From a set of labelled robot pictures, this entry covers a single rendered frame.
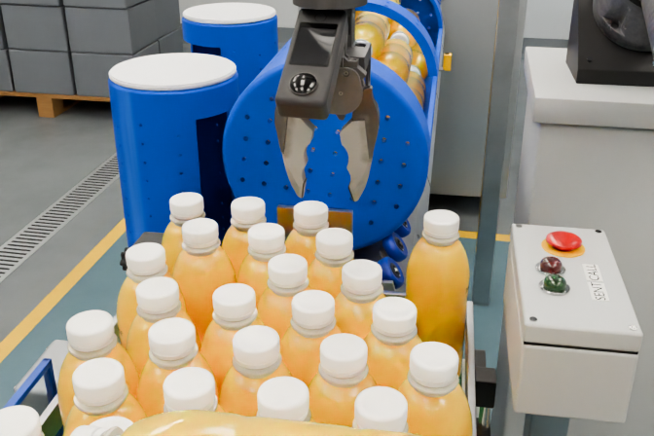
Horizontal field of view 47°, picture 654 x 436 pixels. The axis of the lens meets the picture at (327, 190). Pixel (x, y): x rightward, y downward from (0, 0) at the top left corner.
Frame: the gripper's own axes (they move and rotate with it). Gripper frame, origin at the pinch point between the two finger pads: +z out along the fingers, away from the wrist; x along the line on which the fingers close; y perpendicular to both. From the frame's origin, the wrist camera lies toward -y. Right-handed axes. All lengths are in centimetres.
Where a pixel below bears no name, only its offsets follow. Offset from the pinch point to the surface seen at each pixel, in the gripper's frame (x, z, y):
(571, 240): -25.2, 4.8, 1.9
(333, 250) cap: -1.0, 5.7, -2.2
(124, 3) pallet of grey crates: 168, 49, 331
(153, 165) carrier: 50, 31, 72
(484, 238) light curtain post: -28, 91, 164
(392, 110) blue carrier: -4.8, -0.9, 23.8
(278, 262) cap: 3.7, 5.0, -6.7
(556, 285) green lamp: -22.7, 5.0, -6.8
